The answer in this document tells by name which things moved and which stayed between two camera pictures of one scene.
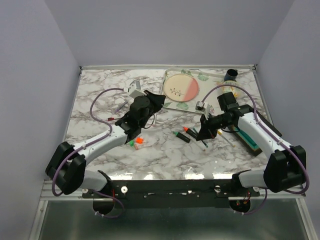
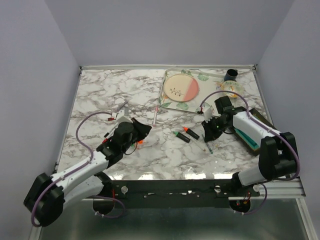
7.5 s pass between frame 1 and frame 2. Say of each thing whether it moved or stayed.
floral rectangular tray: stayed
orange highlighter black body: stayed
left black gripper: moved
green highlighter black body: stayed
